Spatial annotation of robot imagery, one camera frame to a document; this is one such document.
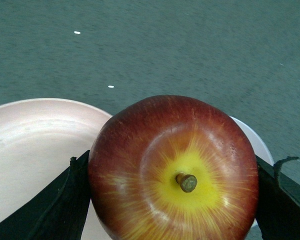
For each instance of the left gripper black worn left finger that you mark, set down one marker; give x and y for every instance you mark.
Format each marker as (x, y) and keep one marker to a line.
(58, 212)

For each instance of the red yellow apple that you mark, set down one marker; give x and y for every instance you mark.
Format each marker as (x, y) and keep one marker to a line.
(173, 168)

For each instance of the left gripper black worn right finger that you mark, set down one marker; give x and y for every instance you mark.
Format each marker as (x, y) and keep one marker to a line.
(278, 211)

